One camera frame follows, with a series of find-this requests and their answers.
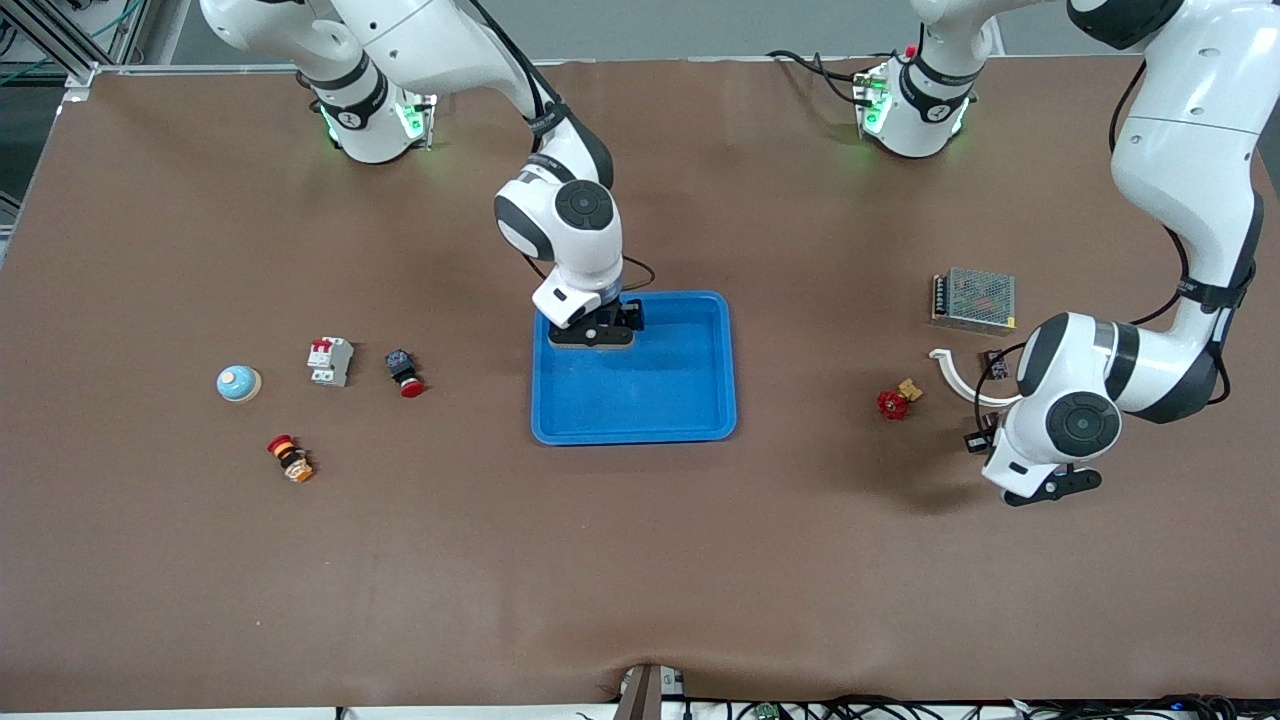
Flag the metal mesh power supply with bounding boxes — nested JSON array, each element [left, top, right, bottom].
[[930, 266, 1018, 337]]

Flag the red push button switch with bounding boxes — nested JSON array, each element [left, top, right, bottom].
[[385, 348, 426, 399]]

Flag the aluminium frame profile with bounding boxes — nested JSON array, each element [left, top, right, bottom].
[[0, 0, 191, 93]]

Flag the green cable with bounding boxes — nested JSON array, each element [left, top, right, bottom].
[[80, 0, 143, 39]]

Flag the white circuit breaker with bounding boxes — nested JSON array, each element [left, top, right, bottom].
[[306, 336, 355, 388]]

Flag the blue plastic tray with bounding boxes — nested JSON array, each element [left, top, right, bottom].
[[531, 290, 738, 446]]

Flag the large table cover mat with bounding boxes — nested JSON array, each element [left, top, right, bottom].
[[0, 58, 1280, 713]]

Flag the black left arm base cables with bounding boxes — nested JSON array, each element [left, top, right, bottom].
[[766, 48, 873, 107]]

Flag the red handled brass valve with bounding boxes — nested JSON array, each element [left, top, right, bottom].
[[876, 377, 924, 422]]

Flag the red yellow emergency stop button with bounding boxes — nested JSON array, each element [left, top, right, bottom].
[[266, 433, 315, 485]]

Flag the white curved plastic bracket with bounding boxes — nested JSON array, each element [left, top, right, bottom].
[[928, 347, 1023, 407]]

